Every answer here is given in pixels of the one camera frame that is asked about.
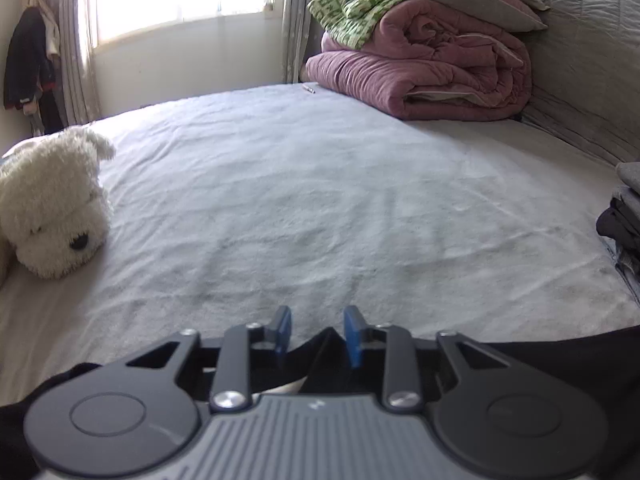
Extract black and cream raglan sweatshirt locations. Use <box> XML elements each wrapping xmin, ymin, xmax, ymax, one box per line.
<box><xmin>1</xmin><ymin>327</ymin><xmax>639</xmax><ymax>479</ymax></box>

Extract dark clothes hanging on rack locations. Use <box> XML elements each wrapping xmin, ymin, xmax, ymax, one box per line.
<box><xmin>3</xmin><ymin>6</ymin><xmax>64</xmax><ymax>134</ymax></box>

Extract grey bed sheet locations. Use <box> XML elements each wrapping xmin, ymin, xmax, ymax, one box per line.
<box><xmin>1</xmin><ymin>84</ymin><xmax>639</xmax><ymax>404</ymax></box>

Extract white plush dog toy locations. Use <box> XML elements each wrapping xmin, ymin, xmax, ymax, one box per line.
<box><xmin>1</xmin><ymin>126</ymin><xmax>116</xmax><ymax>278</ymax></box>

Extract black folded garment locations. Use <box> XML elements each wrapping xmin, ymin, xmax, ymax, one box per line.
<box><xmin>596</xmin><ymin>198</ymin><xmax>639</xmax><ymax>259</ymax></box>

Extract top grey folded garment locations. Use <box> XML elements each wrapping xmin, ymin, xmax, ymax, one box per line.
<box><xmin>615</xmin><ymin>162</ymin><xmax>640</xmax><ymax>194</ymax></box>

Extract pink folded quilt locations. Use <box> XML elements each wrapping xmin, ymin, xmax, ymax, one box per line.
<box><xmin>304</xmin><ymin>0</ymin><xmax>533</xmax><ymax>122</ymax></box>

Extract grey dotted curtain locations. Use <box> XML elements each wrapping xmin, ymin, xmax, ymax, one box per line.
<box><xmin>281</xmin><ymin>0</ymin><xmax>311</xmax><ymax>84</ymax></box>

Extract grey padded headboard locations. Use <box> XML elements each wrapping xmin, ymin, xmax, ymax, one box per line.
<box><xmin>523</xmin><ymin>0</ymin><xmax>639</xmax><ymax>165</ymax></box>

